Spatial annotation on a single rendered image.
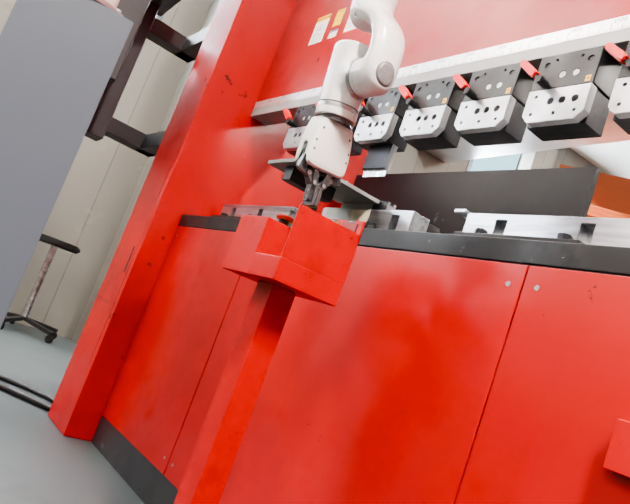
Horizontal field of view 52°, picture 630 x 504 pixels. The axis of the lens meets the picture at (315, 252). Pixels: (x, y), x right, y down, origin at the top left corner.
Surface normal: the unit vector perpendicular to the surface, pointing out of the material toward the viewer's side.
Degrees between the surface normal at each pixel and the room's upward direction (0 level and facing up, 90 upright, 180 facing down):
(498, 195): 90
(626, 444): 90
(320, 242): 90
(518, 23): 90
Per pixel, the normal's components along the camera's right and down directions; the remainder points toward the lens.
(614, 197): -0.30, -0.25
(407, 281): -0.76, -0.36
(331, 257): 0.59, 0.09
